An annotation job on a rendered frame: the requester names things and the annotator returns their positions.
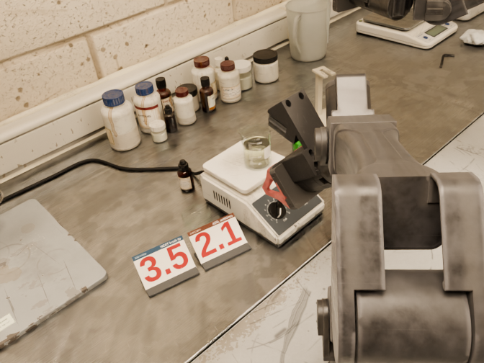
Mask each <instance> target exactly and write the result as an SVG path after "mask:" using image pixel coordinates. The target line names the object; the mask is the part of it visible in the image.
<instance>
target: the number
mask: <svg viewBox="0 0 484 363"><path fill-rule="evenodd" d="M135 263H136V264H137V266H138V269H139V271H140V274H141V276H142V278H143V281H144V283H145V285H146V286H147V285H149V284H151V283H154V282H156V281H158V280H160V279H162V278H164V277H167V276H169V275H170V274H173V273H175V272H177V271H179V270H181V269H183V268H186V267H188V266H190V265H192V264H193V263H192V260H191V259H190V257H189V254H188V252H187V250H186V248H185V245H184V243H183V241H182V240H181V241H179V242H177V243H174V244H172V245H170V246H167V247H166V248H163V249H161V250H159V251H156V252H154V253H152V254H149V255H147V256H145V257H143V258H141V259H138V260H136V261H135Z"/></svg>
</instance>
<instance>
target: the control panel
mask: <svg viewBox="0 0 484 363"><path fill-rule="evenodd" d="M272 190H274V191H277V192H280V191H279V190H278V188H277V186H276V187H275V188H273V189H272ZM276 201H277V199H275V198H273V197H270V196H269V195H266V194H265V195H263V196H262V197H260V198H259V199H257V200H256V201H255V202H253V203H252V205H253V206H254V208H255V209H256V210H257V211H258V212H259V214H260V215H261V216H262V217H263V219H265V221H267V222H268V224H269V225H270V226H271V227H272V229H273V230H274V231H275V232H276V233H277V235H279V236H280V235H281V234H283V233H284V232H285V231H286V230H287V229H288V228H290V227H291V226H292V225H294V224H295V223H296V222H297V221H298V220H300V219H301V218H302V217H304V216H305V215H306V214H308V213H309V212H310V211H311V210H312V209H314V208H315V207H316V206H318V205H319V204H320V203H321V202H322V200H321V199H320V198H319V197H318V196H317V195H316V196H315V197H314V198H312V199H311V200H310V201H309V202H307V203H306V204H304V205H303V206H302V207H301V208H299V209H296V210H291V209H289V208H288V207H286V206H285V205H284V204H283V205H284V206H285V208H286V215H285V216H284V217H283V218H282V219H276V218H273V217H272V216H271V215H270V214H269V206H270V204H271V203H273V202H276Z"/></svg>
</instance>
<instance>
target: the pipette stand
mask: <svg viewBox="0 0 484 363"><path fill-rule="evenodd" d="M323 71H324V72H326V73H327V74H329V75H331V76H334V75H336V73H335V72H333V71H332V70H330V69H328V68H326V67H325V66H321V67H319V68H315V69H313V70H312V72H313V73H315V110H316V112H317V113H318V116H319V118H320V119H321V121H322V123H323V124H324V126H325V127H326V108H325V109H322V94H323V78H324V79H326V78H328V75H326V74H325V73H324V72H323Z"/></svg>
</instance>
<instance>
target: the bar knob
mask: <svg viewBox="0 0 484 363"><path fill-rule="evenodd" d="M269 214H270V215H271V216H272V217H273V218H276V219H282V218H283V217H284V216H285V215H286V208H285V206H284V205H283V204H282V203H281V202H280V201H279V200H277V201H276V202H273V203H271V204H270V206H269Z"/></svg>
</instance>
